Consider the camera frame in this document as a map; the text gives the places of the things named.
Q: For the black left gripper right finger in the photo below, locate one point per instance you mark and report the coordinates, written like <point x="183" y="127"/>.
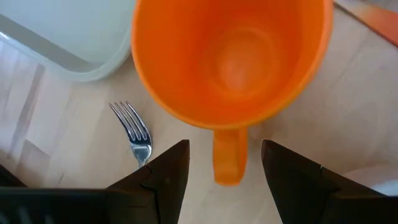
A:
<point x="292" y="180"/>

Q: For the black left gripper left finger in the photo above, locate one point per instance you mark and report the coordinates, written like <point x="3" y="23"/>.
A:
<point x="168" y="174"/>

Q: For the cream plastic tray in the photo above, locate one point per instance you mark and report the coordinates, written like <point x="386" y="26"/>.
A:
<point x="62" y="25"/>

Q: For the orange plastic mug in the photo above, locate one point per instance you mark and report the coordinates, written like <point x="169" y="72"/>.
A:
<point x="217" y="62"/>

